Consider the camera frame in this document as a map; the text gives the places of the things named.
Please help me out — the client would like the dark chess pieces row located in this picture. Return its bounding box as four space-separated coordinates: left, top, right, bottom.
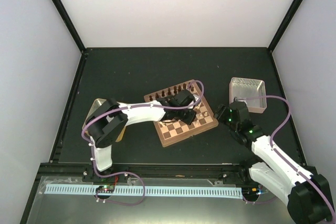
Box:
144 80 201 102

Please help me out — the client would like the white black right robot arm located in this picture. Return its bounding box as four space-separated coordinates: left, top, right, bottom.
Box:
214 101 335 223

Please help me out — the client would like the light blue slotted cable duct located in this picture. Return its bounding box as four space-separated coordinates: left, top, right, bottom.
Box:
44 184 243 199

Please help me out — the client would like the pink plastic bin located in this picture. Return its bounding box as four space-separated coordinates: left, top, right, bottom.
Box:
229 77 267 114

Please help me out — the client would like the light chess pieces pile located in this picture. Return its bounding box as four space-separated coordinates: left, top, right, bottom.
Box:
159 103 214 130

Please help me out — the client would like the black mounting rail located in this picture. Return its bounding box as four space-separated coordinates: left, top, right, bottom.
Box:
81 163 253 183

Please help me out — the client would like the metal tray yellow rim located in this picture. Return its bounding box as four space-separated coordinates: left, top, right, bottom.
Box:
83 99 128 148

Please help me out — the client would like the wooden chess board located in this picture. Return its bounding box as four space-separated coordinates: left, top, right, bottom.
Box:
154 83 218 147

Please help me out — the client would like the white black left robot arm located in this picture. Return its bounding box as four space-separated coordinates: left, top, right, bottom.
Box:
82 90 202 182

